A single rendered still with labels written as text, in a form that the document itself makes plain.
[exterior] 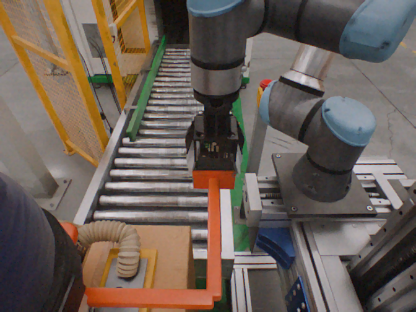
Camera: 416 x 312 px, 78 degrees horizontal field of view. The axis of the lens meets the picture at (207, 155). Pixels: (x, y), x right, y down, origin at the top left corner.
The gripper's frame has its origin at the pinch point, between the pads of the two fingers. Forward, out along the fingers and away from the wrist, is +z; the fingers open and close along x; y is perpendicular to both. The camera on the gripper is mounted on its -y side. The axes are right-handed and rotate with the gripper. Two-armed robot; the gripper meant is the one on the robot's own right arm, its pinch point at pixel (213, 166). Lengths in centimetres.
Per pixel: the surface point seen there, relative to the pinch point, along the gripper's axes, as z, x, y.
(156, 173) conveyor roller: 64, -30, -55
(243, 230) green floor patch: 118, 23, -53
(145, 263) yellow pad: 10.7, -13.5, 16.1
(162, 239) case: 24.2, -13.4, 3.9
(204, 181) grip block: 0.1, -1.9, 4.0
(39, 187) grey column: 103, -122, -77
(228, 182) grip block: 0.4, 2.8, 4.0
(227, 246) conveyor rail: 59, 7, -12
